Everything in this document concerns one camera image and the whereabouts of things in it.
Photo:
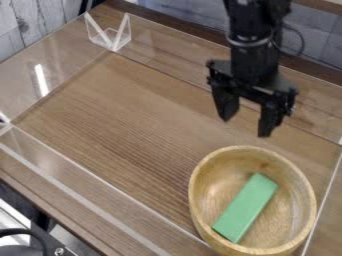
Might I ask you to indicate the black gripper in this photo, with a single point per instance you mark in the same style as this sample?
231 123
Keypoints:
273 88

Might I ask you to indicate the green rectangular block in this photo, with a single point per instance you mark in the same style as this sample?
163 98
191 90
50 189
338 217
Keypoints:
241 213

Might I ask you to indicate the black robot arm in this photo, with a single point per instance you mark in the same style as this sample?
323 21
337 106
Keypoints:
249 75

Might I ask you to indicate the wooden bowl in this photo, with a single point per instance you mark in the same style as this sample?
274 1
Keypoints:
285 222

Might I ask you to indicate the clear acrylic tray walls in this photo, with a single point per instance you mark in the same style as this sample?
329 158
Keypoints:
108 127

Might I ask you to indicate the clear acrylic corner bracket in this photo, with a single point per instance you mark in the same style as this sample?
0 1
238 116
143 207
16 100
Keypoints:
108 38

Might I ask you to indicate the black metal table bracket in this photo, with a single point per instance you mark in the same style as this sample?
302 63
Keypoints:
46 240

